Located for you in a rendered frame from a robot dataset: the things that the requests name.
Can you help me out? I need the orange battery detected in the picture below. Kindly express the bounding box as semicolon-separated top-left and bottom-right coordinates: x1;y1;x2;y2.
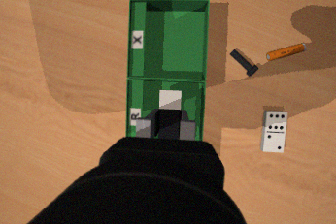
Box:
266;43;306;61

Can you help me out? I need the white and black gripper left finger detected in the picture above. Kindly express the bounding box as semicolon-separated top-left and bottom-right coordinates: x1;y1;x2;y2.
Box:
136;109;160;138

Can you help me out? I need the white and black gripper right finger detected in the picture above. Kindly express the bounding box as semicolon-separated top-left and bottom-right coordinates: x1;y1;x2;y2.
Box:
179;110;196;141

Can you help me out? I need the green three-compartment bin rack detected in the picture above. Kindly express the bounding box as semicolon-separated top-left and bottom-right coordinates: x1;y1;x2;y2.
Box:
125;0;210;141

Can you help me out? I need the white domino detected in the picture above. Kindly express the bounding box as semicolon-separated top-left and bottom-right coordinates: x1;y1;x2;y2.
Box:
260;111;287;152

